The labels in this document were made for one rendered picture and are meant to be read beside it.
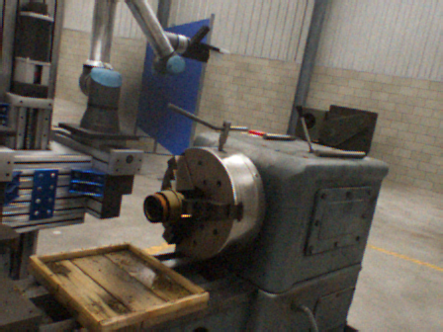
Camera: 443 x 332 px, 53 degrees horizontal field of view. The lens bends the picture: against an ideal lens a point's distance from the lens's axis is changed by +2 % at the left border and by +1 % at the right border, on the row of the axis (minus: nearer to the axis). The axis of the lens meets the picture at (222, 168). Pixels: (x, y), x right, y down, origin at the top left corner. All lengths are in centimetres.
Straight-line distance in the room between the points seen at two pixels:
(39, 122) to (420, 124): 1002
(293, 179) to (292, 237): 17
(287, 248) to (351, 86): 1030
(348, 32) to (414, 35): 150
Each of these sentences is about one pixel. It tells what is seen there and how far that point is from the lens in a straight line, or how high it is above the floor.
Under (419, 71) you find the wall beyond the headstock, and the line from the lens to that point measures 1130.
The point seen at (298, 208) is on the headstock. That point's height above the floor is 112.
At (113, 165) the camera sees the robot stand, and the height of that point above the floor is 106.
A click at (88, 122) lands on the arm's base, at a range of 175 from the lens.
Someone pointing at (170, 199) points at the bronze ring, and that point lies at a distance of 114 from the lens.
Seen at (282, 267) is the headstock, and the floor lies 95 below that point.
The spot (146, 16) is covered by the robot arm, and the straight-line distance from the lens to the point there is 182.
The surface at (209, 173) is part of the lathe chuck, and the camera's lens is 120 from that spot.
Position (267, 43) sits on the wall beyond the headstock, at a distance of 1245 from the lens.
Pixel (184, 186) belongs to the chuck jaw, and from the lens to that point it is 122.
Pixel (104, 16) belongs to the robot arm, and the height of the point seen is 159.
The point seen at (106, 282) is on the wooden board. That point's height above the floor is 89.
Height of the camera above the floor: 140
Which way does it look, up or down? 10 degrees down
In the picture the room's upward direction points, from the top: 11 degrees clockwise
